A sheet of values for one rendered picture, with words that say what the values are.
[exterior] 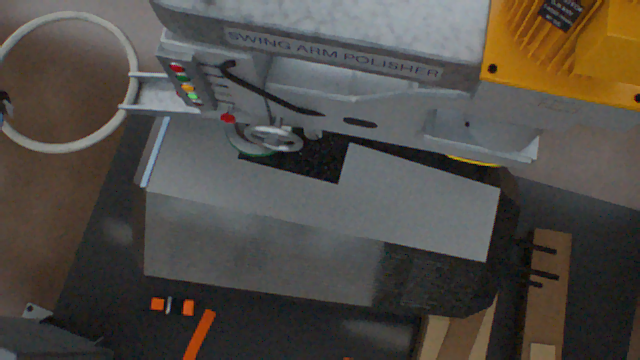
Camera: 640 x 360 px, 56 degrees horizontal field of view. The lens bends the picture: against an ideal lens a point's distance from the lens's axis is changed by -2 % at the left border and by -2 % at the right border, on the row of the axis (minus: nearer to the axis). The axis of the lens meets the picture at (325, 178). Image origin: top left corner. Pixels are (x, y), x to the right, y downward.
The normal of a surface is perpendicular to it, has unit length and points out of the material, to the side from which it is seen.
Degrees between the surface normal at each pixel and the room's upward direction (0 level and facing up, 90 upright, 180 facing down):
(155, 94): 19
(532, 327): 0
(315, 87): 4
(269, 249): 45
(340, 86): 4
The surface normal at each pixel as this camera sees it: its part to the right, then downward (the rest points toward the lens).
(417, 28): -0.01, -0.26
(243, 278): -0.16, 0.48
